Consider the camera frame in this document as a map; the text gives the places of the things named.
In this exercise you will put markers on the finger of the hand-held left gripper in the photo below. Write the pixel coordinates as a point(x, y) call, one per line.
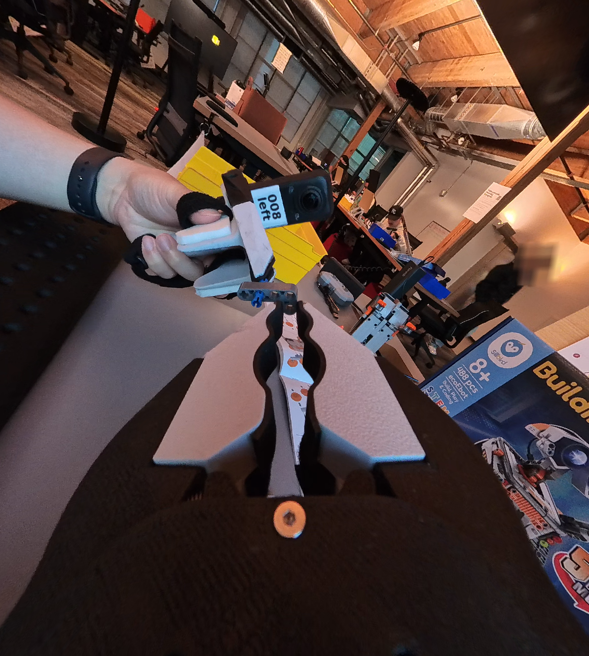
point(253, 241)

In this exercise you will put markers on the black office chair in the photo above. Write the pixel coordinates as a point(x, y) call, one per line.
point(179, 102)

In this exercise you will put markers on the white window paper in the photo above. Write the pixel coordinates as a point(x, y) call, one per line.
point(281, 57)

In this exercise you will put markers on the blue toy box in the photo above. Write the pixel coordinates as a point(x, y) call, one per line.
point(530, 435)

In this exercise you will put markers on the blue storage bin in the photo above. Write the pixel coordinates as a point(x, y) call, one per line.
point(381, 234)
point(433, 286)

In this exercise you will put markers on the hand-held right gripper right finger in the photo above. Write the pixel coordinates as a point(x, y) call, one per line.
point(366, 410)

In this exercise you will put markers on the grey desk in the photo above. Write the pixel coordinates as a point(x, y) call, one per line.
point(69, 410)

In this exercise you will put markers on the beige chair back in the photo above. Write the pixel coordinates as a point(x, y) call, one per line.
point(581, 323)

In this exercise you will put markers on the grey remote controller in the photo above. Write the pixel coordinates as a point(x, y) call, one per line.
point(335, 287)

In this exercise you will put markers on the grey toy robot model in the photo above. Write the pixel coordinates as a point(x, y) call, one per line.
point(381, 317)

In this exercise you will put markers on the brown cardboard box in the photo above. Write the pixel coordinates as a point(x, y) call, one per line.
point(263, 115)

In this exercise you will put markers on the light grey holed beam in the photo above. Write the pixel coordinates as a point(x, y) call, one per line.
point(274, 292)

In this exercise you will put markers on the white paper notice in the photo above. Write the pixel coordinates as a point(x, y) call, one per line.
point(486, 202)

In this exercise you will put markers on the dark monitor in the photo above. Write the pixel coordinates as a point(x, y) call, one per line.
point(197, 36)

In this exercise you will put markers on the yellow storage bin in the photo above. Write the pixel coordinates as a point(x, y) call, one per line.
point(299, 246)

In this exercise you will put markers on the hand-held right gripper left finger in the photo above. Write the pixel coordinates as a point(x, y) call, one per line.
point(212, 410)

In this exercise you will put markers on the black pole stand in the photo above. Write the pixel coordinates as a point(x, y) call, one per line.
point(97, 130)

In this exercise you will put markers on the person's left hand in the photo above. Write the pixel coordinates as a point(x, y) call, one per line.
point(140, 200)

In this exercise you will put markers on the open instruction booklet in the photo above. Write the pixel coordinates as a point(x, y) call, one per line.
point(294, 389)

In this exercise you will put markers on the black smartwatch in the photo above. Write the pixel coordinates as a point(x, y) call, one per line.
point(84, 184)

